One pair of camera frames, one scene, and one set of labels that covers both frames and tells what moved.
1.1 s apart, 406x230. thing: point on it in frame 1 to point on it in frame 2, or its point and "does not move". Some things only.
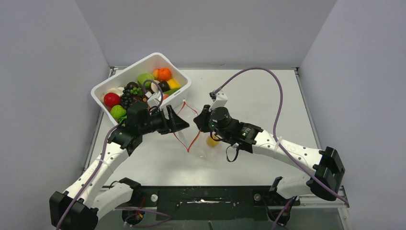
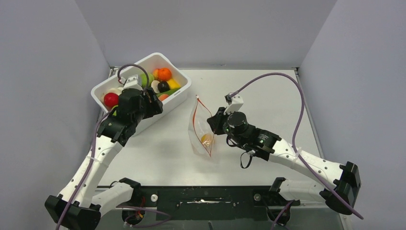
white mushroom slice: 154,86 does not move
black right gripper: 202,120 to 216,121
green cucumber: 171,91 does not move
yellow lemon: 173,84 does not move
